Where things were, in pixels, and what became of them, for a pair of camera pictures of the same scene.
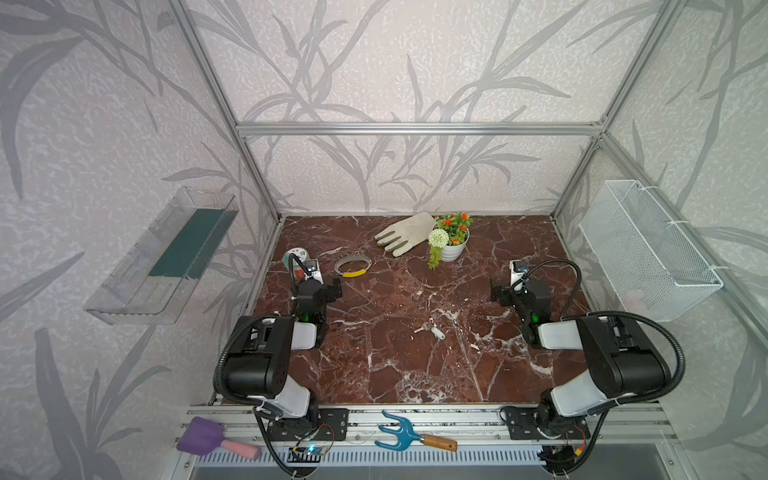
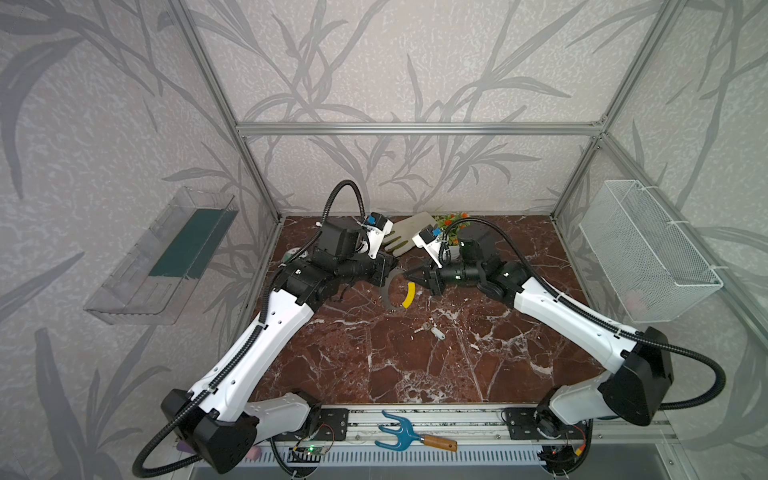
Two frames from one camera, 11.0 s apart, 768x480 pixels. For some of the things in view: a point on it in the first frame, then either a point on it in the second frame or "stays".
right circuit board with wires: (559, 458) stays
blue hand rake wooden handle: (405, 436) stays
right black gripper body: (503, 292) to (432, 276)
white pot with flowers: (448, 240) stays
